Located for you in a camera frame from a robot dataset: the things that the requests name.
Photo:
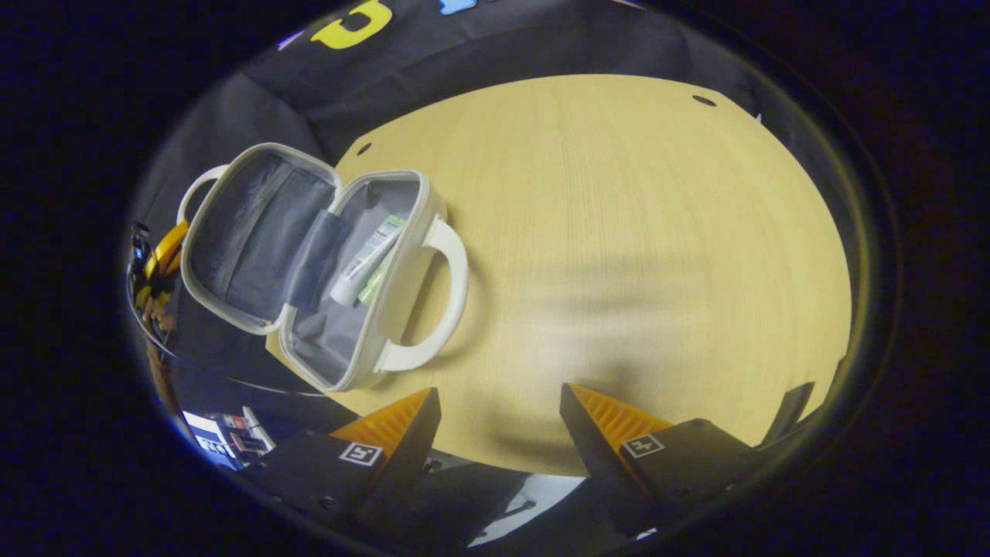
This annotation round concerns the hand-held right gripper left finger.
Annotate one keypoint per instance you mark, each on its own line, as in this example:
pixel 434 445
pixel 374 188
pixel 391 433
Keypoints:
pixel 406 464

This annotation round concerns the white printed box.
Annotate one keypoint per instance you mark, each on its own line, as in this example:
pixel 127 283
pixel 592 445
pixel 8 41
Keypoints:
pixel 209 441

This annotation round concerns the white skin care tube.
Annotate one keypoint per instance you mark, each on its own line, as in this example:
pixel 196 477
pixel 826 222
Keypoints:
pixel 363 259

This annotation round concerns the green skin care tube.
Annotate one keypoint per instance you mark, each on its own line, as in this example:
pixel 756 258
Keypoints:
pixel 373 285

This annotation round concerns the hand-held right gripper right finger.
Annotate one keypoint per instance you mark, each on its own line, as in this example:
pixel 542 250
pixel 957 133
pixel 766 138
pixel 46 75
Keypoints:
pixel 595 464

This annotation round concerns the black backdrop cloth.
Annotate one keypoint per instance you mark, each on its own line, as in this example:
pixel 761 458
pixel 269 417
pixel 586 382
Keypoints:
pixel 479 54

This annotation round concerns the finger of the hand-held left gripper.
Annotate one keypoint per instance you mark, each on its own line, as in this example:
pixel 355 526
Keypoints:
pixel 164 255

